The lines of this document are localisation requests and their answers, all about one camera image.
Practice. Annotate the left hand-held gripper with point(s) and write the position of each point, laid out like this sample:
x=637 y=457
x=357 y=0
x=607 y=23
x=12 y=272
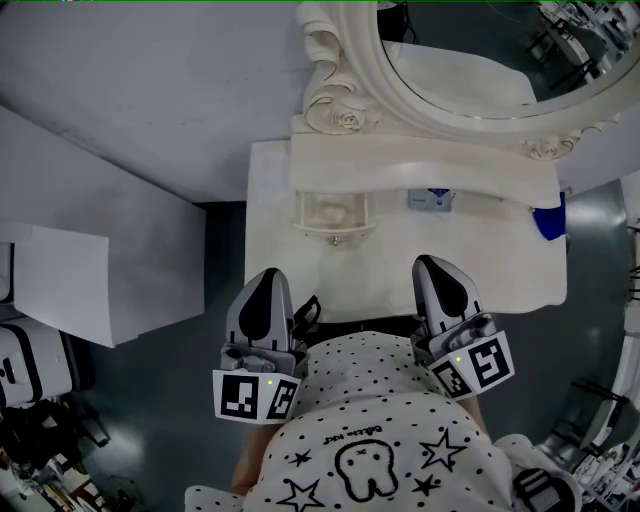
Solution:
x=252 y=397

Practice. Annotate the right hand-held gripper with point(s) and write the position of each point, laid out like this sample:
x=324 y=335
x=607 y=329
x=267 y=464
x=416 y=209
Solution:
x=475 y=365

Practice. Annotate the small white drawer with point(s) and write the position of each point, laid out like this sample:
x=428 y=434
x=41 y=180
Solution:
x=335 y=231

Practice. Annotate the small pink object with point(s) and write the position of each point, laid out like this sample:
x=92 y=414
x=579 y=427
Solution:
x=330 y=214

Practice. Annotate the person's left forearm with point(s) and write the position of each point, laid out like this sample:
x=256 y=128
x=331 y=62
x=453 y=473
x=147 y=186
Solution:
x=252 y=460

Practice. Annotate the person's right forearm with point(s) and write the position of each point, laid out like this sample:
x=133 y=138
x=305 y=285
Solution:
x=472 y=412

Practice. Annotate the white box blue print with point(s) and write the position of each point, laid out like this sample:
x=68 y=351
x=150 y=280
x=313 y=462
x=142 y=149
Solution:
x=422 y=202

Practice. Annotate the ornate white dressing table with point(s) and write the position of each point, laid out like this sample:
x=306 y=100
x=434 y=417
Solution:
x=500 y=270

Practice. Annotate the person's black trousers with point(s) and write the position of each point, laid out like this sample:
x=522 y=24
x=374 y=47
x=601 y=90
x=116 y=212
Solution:
x=380 y=327

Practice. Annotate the person's white dotted shirt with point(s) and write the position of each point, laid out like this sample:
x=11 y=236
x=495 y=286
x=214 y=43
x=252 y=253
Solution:
x=370 y=400

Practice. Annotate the white vanity upper shelf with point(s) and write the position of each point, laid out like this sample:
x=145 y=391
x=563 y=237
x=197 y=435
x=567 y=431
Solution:
x=400 y=170

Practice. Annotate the blue cloth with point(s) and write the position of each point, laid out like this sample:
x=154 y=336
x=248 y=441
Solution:
x=550 y=220

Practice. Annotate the large white cabinet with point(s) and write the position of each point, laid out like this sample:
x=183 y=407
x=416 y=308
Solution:
x=100 y=225

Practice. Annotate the white case black trim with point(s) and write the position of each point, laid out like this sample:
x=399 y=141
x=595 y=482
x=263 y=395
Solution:
x=45 y=365

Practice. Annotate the pile of dark equipment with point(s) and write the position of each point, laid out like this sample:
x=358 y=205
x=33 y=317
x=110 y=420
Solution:
x=40 y=440

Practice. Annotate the black frame chair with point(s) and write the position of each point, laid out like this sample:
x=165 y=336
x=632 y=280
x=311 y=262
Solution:
x=610 y=415

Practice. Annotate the oval mirror white carved frame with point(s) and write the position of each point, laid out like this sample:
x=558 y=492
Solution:
x=380 y=95

